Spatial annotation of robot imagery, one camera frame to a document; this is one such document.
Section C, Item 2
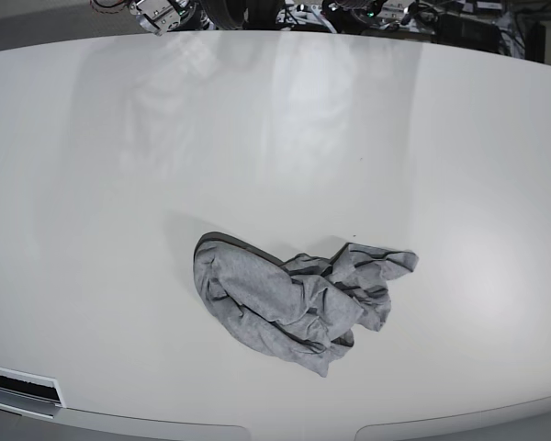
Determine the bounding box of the grey t-shirt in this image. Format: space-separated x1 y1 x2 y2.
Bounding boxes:
193 232 419 377

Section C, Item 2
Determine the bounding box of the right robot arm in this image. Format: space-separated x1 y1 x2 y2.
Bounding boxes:
89 0 197 36

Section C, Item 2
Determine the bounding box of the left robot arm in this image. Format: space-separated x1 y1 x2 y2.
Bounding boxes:
321 1 422 33

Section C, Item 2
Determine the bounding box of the black box background right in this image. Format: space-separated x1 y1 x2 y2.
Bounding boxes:
435 14 501 52

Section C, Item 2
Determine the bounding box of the black coiled cable bundle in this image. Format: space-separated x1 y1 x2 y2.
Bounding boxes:
201 0 276 29

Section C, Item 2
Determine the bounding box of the white slotted bracket table edge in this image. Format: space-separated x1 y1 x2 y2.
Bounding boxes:
0 367 66 420

